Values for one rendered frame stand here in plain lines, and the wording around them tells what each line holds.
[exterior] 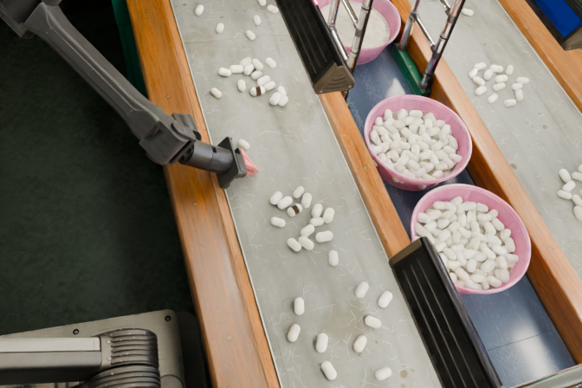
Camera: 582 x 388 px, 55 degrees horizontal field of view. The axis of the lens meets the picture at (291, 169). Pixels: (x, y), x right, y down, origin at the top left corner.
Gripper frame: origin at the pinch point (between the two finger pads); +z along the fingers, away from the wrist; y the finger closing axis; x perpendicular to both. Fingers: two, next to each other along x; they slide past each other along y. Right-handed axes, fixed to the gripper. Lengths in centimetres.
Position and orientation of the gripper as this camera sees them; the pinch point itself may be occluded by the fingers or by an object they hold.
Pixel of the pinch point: (254, 171)
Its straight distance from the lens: 129.5
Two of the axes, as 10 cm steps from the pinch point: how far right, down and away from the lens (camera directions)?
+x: -6.7, 5.6, 4.9
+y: -2.9, -8.1, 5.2
